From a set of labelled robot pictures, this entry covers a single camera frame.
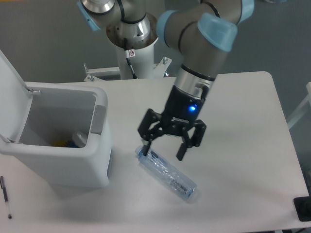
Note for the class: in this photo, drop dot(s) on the white trash can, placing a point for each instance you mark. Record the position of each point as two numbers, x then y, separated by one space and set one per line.
33 115

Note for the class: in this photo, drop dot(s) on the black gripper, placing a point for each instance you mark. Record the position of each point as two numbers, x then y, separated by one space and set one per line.
180 115

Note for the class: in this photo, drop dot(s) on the white frame post right edge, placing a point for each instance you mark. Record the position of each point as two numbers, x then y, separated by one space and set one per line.
301 109

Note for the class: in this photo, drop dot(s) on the black pen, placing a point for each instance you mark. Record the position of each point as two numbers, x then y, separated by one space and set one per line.
6 200

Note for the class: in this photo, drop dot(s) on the black device at table corner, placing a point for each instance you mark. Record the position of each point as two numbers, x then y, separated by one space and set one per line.
303 208

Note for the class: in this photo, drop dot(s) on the white paper trash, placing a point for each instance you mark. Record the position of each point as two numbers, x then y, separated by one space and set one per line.
79 139

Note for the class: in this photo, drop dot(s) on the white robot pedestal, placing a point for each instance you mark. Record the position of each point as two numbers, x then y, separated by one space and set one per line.
134 60

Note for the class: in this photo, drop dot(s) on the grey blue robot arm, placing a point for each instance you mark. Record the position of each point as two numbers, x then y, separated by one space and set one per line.
204 35

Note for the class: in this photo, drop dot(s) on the clear plastic water bottle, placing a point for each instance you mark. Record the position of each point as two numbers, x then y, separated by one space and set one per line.
173 178

